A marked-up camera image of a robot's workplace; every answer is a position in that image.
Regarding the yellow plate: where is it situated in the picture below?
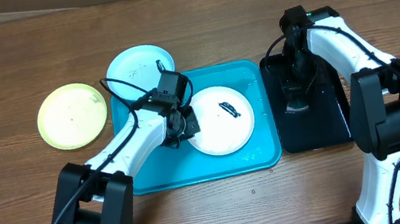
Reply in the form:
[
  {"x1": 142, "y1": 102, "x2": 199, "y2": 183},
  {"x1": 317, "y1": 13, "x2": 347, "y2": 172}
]
[{"x1": 37, "y1": 83, "x2": 108, "y2": 150}]

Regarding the black plastic tray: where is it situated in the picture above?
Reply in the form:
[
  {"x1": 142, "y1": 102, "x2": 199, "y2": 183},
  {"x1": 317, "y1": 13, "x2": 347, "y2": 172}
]
[{"x1": 259, "y1": 54, "x2": 352, "y2": 153}]

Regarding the pink white plate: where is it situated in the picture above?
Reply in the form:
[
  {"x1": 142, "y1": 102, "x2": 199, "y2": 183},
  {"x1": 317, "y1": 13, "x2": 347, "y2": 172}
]
[{"x1": 189, "y1": 86, "x2": 254, "y2": 156}]

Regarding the green sponge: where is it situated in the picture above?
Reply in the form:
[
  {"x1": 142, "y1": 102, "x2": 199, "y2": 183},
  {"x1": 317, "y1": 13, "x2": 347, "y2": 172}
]
[{"x1": 285, "y1": 97, "x2": 309, "y2": 113}]

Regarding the teal plastic tray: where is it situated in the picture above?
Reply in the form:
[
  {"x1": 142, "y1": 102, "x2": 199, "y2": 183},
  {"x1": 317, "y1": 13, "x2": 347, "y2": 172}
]
[{"x1": 105, "y1": 56, "x2": 287, "y2": 198}]

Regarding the light blue plate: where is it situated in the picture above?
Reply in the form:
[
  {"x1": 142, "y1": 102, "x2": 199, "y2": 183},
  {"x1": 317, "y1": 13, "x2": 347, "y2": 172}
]
[{"x1": 107, "y1": 44, "x2": 176, "y2": 91}]

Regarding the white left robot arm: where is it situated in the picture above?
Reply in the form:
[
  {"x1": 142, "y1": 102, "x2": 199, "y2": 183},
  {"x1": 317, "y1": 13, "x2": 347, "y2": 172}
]
[{"x1": 51, "y1": 70, "x2": 200, "y2": 224}]

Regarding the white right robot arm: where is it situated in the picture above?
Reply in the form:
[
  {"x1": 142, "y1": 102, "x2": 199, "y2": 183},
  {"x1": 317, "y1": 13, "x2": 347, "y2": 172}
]
[{"x1": 260, "y1": 6, "x2": 400, "y2": 224}]

